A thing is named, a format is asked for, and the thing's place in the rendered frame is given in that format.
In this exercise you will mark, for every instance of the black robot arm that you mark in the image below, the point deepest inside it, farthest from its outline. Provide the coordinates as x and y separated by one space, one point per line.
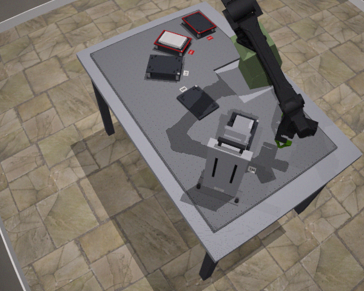
245 25

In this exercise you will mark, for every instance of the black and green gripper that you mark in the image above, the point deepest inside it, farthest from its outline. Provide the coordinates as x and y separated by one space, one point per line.
282 130

